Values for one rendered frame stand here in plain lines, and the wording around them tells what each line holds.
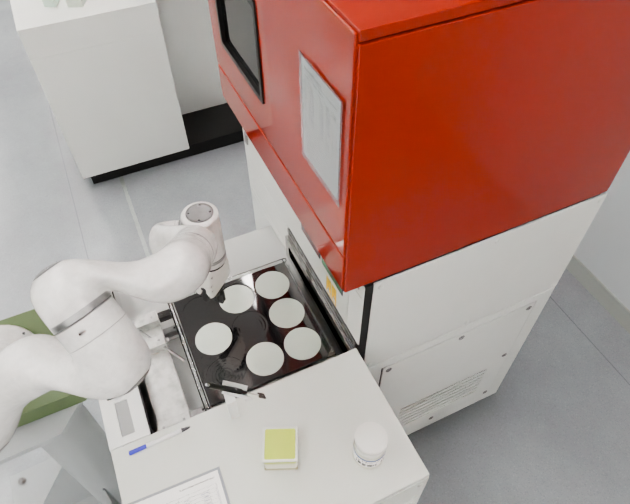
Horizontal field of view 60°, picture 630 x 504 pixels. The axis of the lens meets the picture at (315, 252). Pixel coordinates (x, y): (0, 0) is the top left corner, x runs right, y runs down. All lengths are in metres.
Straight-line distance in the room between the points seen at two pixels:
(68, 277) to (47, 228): 2.44
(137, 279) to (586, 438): 2.07
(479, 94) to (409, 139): 0.14
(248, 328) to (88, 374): 0.70
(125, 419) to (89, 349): 0.54
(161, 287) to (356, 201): 0.36
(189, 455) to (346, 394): 0.38
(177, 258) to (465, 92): 0.54
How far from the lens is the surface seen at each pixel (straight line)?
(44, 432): 1.62
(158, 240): 1.18
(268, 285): 1.60
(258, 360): 1.47
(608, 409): 2.67
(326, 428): 1.31
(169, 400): 1.48
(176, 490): 1.30
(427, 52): 0.86
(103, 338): 0.87
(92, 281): 0.87
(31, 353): 0.99
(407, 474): 1.29
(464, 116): 0.99
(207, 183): 3.26
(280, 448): 1.22
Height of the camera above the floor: 2.18
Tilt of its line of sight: 50 degrees down
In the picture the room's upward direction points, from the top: 1 degrees counter-clockwise
